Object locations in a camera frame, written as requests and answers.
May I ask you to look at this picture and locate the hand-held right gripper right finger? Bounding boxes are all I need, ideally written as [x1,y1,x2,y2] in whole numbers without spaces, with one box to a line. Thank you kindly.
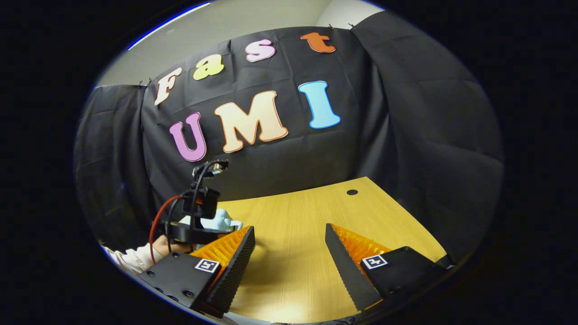
[325,223,452,312]

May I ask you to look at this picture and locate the black backdrop cloth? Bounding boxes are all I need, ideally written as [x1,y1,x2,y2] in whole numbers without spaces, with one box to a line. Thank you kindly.
[75,10,504,262]

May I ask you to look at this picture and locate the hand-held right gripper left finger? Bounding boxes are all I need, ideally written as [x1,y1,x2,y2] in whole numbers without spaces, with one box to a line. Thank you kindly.
[138,226,256,316]

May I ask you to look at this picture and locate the red cable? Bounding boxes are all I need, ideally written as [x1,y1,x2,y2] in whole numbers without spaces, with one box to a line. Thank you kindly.
[149,195,183,265]

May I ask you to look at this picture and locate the light blue suitcase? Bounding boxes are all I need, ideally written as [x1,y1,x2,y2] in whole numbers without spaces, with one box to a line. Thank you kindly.
[178,209,243,235]

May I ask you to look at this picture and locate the black cable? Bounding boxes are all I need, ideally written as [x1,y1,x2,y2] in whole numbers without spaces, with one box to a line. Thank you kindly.
[189,162,214,228]

